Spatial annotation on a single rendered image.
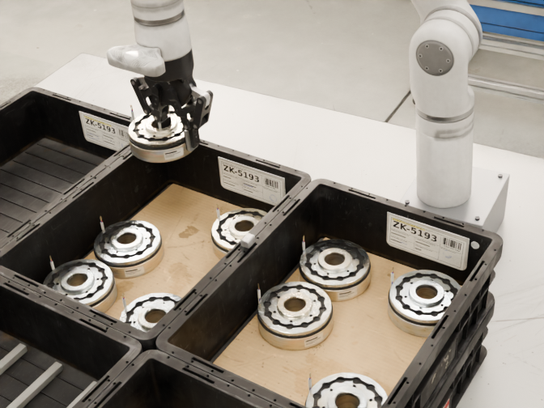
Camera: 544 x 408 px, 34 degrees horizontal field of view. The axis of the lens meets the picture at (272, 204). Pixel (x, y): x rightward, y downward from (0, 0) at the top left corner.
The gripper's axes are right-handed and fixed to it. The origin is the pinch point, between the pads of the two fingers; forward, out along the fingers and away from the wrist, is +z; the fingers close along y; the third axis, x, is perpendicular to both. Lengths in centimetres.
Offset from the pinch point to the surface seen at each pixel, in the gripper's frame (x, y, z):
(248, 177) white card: -7.4, -6.4, 10.5
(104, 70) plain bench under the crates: -49, 66, 29
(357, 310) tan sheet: 4.3, -32.1, 17.5
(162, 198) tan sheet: -3.0, 8.7, 17.0
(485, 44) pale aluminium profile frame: -180, 19, 73
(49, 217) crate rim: 18.3, 10.8, 6.8
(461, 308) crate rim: 6.6, -48.0, 7.9
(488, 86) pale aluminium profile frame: -179, 16, 88
